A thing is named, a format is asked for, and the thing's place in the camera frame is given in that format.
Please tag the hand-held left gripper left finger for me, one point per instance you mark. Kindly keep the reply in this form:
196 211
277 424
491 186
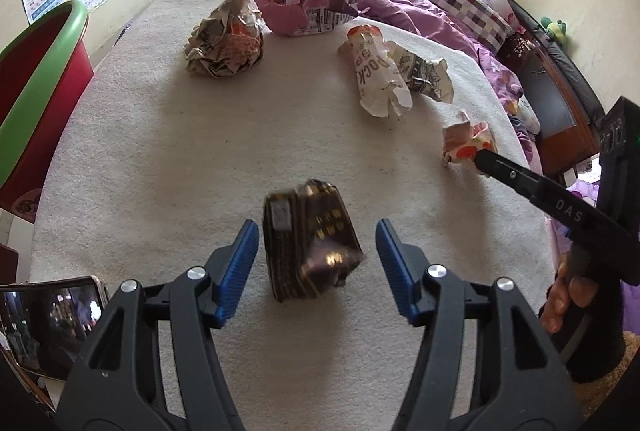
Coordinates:
240 271

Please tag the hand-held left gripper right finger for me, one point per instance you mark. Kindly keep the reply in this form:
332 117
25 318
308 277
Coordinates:
395 271

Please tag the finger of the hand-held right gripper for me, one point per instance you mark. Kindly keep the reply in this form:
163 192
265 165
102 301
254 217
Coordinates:
510 173

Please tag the small pink-white wrapper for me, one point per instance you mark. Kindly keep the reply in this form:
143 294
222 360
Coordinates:
465 141

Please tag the dark snack packet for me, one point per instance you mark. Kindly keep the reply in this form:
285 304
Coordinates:
310 241

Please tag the red bin with green rim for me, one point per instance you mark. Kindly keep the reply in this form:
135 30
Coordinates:
30 86

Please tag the person's right hand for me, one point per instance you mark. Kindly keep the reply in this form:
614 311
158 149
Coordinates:
570 296

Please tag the dark wooden headboard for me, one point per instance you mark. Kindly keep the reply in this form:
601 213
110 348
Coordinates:
560 101

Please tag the beige printed packet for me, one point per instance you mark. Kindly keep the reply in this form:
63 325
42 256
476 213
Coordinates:
425 73

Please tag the green plush toy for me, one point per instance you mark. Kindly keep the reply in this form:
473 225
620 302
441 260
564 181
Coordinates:
555 30

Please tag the purple duvet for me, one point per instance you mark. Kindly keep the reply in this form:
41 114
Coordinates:
440 26

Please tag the pink floral pillow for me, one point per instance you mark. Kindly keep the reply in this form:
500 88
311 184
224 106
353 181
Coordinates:
502 6

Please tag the white and orange snack packet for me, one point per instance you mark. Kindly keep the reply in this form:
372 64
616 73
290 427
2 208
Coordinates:
375 71

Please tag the checked pillow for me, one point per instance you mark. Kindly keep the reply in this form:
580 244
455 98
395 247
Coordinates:
465 6

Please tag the crumpled printed paper wrapper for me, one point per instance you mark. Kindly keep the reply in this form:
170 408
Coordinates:
225 41

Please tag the brown wooden door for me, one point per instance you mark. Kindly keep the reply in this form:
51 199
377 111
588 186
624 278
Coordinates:
7 263

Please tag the pink plastic packet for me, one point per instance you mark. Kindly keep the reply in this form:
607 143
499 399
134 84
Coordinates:
285 13

